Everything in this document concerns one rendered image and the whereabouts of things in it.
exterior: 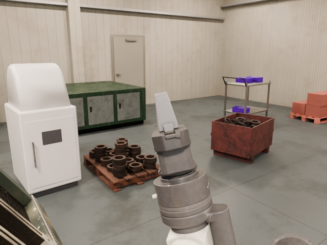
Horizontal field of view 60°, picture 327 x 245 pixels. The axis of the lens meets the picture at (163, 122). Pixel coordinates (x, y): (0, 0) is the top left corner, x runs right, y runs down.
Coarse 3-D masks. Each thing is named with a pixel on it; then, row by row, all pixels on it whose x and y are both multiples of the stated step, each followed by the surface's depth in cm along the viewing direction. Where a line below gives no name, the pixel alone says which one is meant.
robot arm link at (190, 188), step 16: (176, 128) 46; (160, 144) 41; (176, 144) 40; (160, 160) 42; (176, 160) 42; (192, 160) 43; (160, 176) 49; (176, 176) 44; (192, 176) 44; (160, 192) 44; (176, 192) 42; (192, 192) 43; (208, 192) 45; (160, 208) 45; (176, 208) 43; (192, 208) 43
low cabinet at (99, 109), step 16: (80, 96) 574; (96, 96) 594; (112, 96) 615; (128, 96) 638; (144, 96) 663; (80, 112) 580; (96, 112) 601; (112, 112) 623; (128, 112) 647; (144, 112) 672; (80, 128) 588; (96, 128) 614; (112, 128) 637
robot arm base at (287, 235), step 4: (280, 236) 53; (284, 236) 52; (288, 236) 52; (292, 236) 52; (296, 236) 51; (300, 236) 51; (304, 236) 51; (276, 240) 53; (280, 240) 52; (284, 240) 52; (288, 240) 52; (292, 240) 51; (296, 240) 51; (300, 240) 51; (304, 240) 51; (308, 240) 51; (272, 244) 53; (276, 244) 52; (280, 244) 52; (284, 244) 52; (288, 244) 51; (292, 244) 51; (296, 244) 51; (300, 244) 51; (304, 244) 50; (308, 244) 50; (312, 244) 50
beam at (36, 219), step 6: (30, 204) 154; (30, 210) 149; (36, 210) 147; (42, 210) 158; (30, 216) 145; (36, 216) 143; (36, 222) 139; (42, 222) 137; (48, 222) 147; (42, 228) 133; (48, 234) 128; (54, 234) 137; (60, 240) 138
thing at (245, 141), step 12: (216, 120) 469; (228, 120) 484; (240, 120) 462; (252, 120) 481; (264, 120) 495; (216, 132) 460; (228, 132) 446; (240, 132) 432; (252, 132) 421; (264, 132) 458; (216, 144) 465; (228, 144) 450; (240, 144) 436; (252, 144) 428; (264, 144) 467; (228, 156) 464; (240, 156) 439; (252, 156) 436
